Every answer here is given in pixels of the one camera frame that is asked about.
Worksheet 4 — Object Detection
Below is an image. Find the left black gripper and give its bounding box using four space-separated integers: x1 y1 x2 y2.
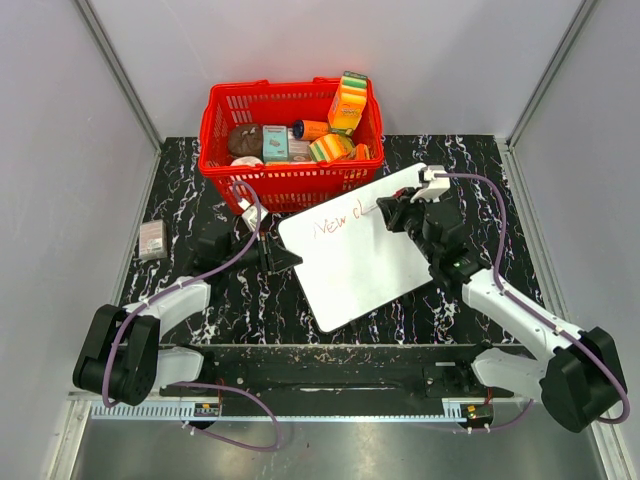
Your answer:
222 227 302 277

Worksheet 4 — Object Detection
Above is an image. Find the orange juice carton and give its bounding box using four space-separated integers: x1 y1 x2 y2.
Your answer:
327 71 368 136

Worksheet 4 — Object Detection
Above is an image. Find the red capped whiteboard marker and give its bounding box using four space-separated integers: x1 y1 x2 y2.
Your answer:
361 188 406 215

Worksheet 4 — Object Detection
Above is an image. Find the orange snack packet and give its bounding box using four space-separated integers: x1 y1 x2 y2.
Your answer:
348 143 371 161

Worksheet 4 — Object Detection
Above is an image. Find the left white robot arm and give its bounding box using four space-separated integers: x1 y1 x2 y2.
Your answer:
72 232 303 408

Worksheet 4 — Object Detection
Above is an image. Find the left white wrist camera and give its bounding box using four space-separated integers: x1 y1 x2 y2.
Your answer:
238 199 270 232

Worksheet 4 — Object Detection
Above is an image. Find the yellow green sponge pack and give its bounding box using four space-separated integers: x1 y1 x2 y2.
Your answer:
309 133 355 163

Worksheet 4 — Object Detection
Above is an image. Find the brown chocolate muffin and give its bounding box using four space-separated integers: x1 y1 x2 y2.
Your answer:
227 123 263 157

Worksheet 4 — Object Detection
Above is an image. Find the orange blue can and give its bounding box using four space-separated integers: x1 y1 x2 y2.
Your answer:
292 120 330 141

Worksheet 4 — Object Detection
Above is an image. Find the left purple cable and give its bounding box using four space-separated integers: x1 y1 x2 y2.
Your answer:
102 180 285 451

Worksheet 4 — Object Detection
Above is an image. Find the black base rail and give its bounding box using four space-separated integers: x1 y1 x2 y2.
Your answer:
161 345 511 420

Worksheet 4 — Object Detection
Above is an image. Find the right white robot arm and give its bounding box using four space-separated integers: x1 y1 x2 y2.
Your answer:
376 188 630 433

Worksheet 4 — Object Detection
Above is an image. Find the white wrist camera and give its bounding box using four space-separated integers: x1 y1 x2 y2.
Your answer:
238 199 270 232
410 165 450 203

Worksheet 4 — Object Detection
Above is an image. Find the teal small box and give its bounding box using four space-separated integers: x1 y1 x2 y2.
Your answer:
262 125 289 164

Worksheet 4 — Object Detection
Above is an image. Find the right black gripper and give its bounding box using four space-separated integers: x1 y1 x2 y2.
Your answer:
379 188 439 264

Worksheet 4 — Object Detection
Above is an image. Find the red plastic shopping basket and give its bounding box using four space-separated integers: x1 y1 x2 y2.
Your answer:
198 77 385 215

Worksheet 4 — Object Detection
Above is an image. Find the white round lid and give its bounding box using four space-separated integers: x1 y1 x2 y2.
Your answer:
231 156 263 167

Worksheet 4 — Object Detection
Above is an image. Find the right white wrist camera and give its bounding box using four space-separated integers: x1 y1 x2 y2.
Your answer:
410 165 450 203

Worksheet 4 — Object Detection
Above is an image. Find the white whiteboard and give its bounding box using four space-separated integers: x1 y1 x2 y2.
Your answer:
278 163 431 333

